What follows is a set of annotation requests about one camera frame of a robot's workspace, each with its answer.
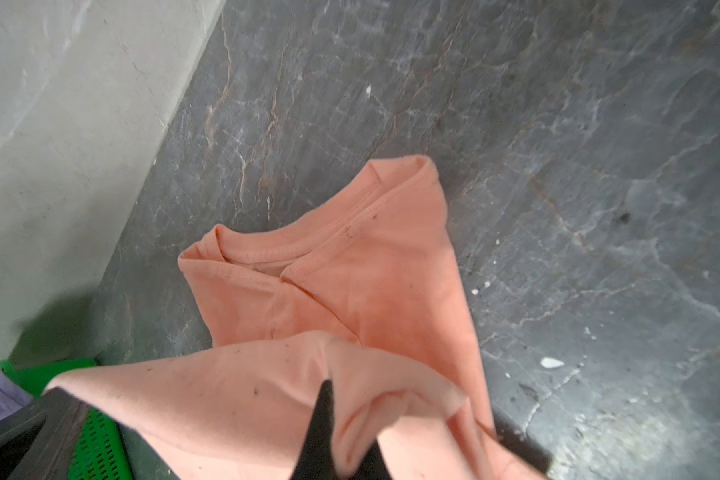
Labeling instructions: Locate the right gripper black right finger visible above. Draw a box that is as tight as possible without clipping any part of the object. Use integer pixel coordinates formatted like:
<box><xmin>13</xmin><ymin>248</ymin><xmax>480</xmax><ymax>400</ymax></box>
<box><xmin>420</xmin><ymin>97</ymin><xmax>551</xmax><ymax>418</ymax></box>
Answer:
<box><xmin>290</xmin><ymin>380</ymin><xmax>392</xmax><ymax>480</ymax></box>

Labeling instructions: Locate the green plastic laundry basket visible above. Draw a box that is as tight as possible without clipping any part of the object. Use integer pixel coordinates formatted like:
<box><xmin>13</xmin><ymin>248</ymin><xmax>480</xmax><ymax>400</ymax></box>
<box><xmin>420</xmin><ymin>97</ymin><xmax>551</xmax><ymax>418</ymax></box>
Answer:
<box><xmin>0</xmin><ymin>358</ymin><xmax>133</xmax><ymax>480</ymax></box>

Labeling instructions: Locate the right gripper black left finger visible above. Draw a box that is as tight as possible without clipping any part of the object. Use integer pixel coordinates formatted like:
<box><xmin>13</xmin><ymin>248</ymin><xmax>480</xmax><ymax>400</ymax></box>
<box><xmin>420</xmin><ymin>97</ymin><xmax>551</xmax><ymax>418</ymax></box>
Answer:
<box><xmin>0</xmin><ymin>388</ymin><xmax>89</xmax><ymax>479</ymax></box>

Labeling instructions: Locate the peach pink printed t-shirt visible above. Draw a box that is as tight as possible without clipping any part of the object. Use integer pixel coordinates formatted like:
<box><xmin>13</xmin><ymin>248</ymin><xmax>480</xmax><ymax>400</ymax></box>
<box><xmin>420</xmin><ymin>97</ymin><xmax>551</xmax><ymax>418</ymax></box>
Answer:
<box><xmin>52</xmin><ymin>156</ymin><xmax>537</xmax><ymax>479</ymax></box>

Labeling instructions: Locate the lavender purple t-shirt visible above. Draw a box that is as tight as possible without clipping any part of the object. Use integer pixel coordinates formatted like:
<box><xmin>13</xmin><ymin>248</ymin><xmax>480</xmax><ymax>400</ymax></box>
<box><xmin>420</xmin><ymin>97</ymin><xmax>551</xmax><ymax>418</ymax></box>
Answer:
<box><xmin>0</xmin><ymin>370</ymin><xmax>34</xmax><ymax>421</ymax></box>

